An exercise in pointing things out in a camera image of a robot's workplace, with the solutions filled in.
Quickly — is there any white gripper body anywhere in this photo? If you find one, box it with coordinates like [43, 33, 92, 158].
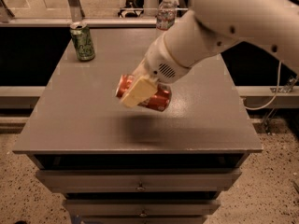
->
[133, 35, 190, 84]

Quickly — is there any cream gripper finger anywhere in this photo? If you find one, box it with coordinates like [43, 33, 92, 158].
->
[121, 76, 158, 107]

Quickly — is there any red coke can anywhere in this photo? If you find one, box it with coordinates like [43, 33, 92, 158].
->
[115, 75, 172, 112]

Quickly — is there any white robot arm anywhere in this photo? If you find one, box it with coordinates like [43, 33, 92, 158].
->
[121, 0, 299, 107]

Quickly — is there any green soda can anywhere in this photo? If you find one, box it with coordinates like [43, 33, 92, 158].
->
[70, 21, 95, 62]

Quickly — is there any clear plastic water bottle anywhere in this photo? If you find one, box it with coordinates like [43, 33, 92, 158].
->
[156, 0, 177, 31]

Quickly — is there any grey drawer cabinet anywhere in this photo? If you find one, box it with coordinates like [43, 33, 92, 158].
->
[14, 29, 262, 224]

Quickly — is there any top grey drawer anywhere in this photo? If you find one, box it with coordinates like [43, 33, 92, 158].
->
[36, 169, 241, 193]

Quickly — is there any grey drawer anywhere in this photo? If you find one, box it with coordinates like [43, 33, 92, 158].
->
[64, 199, 221, 217]
[36, 169, 241, 193]

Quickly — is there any metal railing frame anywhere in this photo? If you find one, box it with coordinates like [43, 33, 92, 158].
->
[0, 0, 156, 27]

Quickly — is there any white cable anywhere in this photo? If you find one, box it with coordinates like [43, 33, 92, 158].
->
[244, 61, 283, 111]

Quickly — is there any metal bracket clamp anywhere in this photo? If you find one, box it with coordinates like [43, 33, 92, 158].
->
[270, 76, 299, 93]

